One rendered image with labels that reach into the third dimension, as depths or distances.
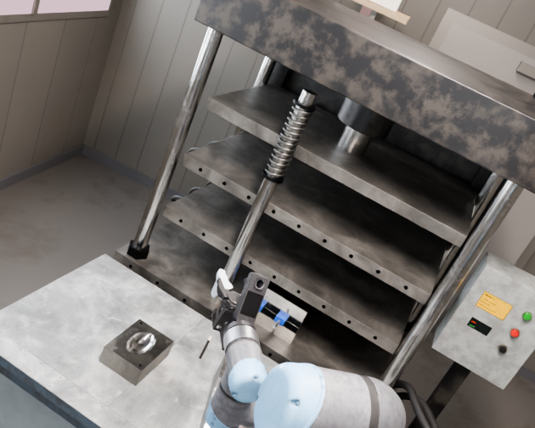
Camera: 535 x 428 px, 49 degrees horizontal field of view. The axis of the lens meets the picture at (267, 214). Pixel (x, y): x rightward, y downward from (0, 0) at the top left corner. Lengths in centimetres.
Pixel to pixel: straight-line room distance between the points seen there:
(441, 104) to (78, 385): 142
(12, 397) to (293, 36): 150
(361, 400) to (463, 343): 151
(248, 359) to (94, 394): 85
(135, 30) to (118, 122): 75
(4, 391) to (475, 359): 166
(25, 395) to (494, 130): 169
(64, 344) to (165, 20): 306
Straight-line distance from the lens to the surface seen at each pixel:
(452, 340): 237
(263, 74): 286
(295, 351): 245
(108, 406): 192
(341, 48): 200
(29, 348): 203
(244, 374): 116
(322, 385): 86
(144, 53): 472
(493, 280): 226
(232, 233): 249
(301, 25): 204
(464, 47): 419
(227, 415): 125
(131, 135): 490
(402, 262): 235
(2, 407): 220
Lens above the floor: 220
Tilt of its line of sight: 25 degrees down
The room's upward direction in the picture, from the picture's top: 24 degrees clockwise
